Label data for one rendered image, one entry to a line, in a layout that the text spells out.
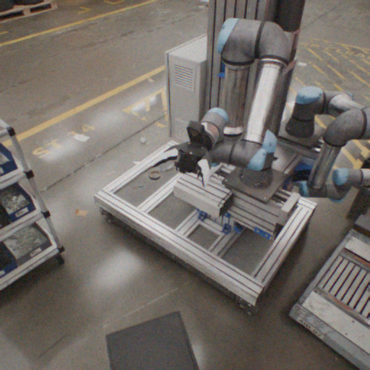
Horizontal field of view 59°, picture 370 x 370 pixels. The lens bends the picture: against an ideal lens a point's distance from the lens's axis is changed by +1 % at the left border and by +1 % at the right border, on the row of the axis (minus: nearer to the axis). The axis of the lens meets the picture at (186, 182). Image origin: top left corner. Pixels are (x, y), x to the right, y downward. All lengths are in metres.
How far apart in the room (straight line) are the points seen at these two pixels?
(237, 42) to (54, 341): 1.69
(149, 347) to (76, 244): 1.05
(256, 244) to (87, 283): 1.06
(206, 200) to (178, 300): 0.75
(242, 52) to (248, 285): 1.17
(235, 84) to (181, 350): 1.10
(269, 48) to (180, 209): 1.31
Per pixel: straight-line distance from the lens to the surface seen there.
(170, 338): 1.55
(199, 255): 1.90
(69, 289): 2.16
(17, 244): 2.25
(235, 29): 1.18
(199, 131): 0.85
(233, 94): 1.26
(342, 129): 1.38
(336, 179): 1.60
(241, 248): 1.98
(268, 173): 1.42
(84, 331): 2.01
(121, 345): 1.56
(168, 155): 0.88
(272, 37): 1.15
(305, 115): 1.77
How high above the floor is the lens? 1.77
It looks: 42 degrees down
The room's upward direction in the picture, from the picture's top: straight up
